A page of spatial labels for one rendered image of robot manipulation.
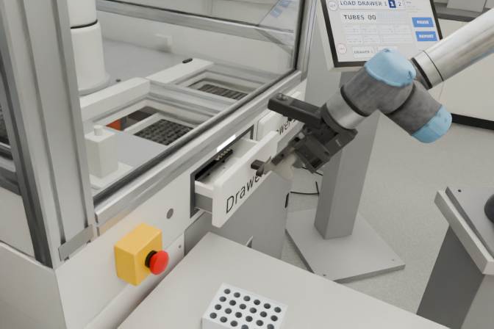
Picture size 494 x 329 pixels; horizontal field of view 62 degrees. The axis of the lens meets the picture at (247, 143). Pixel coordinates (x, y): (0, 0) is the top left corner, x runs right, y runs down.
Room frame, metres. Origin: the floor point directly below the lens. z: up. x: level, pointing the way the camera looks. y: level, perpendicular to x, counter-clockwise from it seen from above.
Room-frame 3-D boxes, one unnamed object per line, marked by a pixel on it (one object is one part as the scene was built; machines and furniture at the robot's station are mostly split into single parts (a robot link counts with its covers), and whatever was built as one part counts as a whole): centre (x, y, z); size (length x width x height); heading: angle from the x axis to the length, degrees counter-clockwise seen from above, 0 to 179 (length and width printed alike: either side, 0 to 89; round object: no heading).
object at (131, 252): (0.52, 0.16, 0.88); 0.07 x 0.05 x 0.07; 155
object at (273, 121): (1.11, -0.09, 0.87); 0.29 x 0.02 x 0.11; 155
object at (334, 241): (1.63, -0.49, 0.51); 0.50 x 0.45 x 1.02; 21
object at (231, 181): (0.80, -0.01, 0.87); 0.29 x 0.02 x 0.11; 155
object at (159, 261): (0.51, 0.13, 0.88); 0.04 x 0.03 x 0.04; 155
